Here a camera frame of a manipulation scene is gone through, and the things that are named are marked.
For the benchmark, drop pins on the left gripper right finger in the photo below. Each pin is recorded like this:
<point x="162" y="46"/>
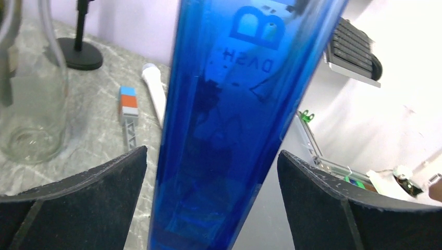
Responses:
<point x="325" y="212"/>

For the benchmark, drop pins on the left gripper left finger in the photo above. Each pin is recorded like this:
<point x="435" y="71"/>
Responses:
<point x="89" y="210"/>

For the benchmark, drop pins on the blue square glass bottle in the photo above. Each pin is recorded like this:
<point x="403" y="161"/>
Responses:
<point x="238" y="74"/>

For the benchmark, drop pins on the clear empty glass bottle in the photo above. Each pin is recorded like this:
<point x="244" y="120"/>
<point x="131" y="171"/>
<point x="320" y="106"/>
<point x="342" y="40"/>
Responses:
<point x="34" y="83"/>

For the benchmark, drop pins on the grey tool coloured blocks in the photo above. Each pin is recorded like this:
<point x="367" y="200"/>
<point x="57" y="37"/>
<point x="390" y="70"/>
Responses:
<point x="129" y="115"/>

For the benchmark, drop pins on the white toy microphone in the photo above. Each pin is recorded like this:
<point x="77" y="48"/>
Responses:
<point x="151" y="75"/>

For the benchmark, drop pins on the aluminium frame rail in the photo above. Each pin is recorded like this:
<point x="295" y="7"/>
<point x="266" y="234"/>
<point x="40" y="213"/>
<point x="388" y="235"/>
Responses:
<point x="325" y="164"/>

